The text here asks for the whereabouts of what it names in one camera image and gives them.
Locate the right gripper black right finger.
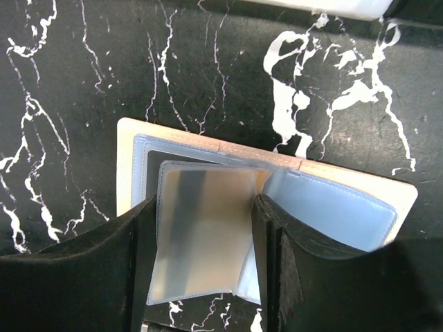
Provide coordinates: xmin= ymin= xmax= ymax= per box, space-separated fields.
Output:
xmin=251 ymin=194 xmax=442 ymax=331

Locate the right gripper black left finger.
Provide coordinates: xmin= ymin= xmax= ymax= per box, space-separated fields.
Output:
xmin=1 ymin=198 xmax=157 ymax=331

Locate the beige leather card holder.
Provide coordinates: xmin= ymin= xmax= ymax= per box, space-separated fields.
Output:
xmin=116 ymin=118 xmax=418 ymax=305

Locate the grey card in holder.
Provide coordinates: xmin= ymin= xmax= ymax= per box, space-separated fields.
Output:
xmin=145 ymin=150 xmax=196 ymax=199

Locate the white tray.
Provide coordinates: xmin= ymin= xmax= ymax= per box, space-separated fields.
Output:
xmin=251 ymin=0 xmax=393 ymax=21

